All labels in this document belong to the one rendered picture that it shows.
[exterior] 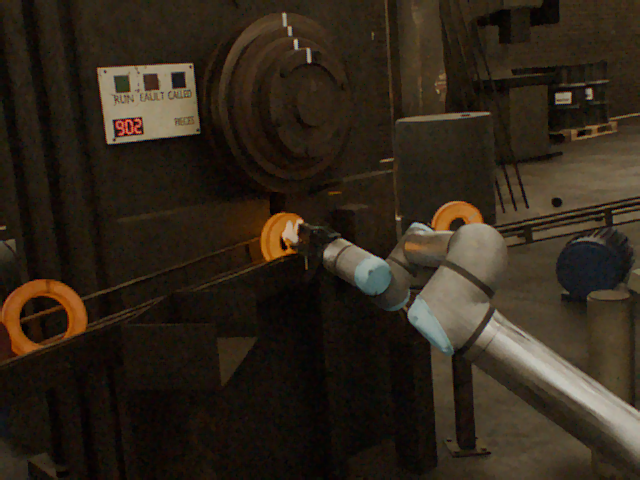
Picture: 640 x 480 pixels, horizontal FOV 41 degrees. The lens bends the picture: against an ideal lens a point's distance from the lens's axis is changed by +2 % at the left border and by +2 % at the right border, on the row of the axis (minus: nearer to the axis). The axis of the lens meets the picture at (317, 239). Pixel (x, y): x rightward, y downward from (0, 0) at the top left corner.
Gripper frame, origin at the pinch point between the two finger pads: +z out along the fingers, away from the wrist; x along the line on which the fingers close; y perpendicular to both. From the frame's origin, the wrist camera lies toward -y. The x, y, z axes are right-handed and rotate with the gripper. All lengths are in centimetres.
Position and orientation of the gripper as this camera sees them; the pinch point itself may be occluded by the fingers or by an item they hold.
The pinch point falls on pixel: (285, 234)
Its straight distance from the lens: 234.9
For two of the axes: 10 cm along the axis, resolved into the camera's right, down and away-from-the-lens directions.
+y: 1.1, -9.2, -3.9
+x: -7.5, 1.8, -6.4
